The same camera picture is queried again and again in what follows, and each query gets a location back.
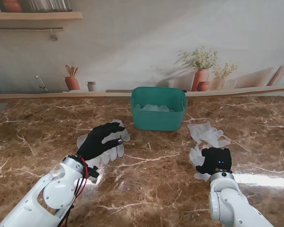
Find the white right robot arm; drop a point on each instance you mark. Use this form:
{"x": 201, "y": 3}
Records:
{"x": 227, "y": 203}

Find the printed kitchen scene backdrop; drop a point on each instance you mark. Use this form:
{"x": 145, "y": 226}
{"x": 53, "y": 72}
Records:
{"x": 142, "y": 35}

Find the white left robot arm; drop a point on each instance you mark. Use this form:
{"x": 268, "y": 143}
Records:
{"x": 49, "y": 196}

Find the translucent white disposable glove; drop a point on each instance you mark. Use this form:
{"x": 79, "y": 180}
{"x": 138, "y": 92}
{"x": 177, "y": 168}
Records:
{"x": 113, "y": 152}
{"x": 137, "y": 107}
{"x": 153, "y": 108}
{"x": 196, "y": 157}
{"x": 203, "y": 133}
{"x": 81, "y": 139}

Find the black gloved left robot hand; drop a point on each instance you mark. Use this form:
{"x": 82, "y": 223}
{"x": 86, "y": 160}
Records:
{"x": 94, "y": 144}

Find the green plastic basket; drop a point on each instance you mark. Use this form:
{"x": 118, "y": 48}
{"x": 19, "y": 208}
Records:
{"x": 156, "y": 120}

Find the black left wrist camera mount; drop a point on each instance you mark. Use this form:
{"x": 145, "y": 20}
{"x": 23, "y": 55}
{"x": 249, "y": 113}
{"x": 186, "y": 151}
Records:
{"x": 94, "y": 172}

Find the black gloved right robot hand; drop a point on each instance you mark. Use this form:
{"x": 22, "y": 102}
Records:
{"x": 217, "y": 159}

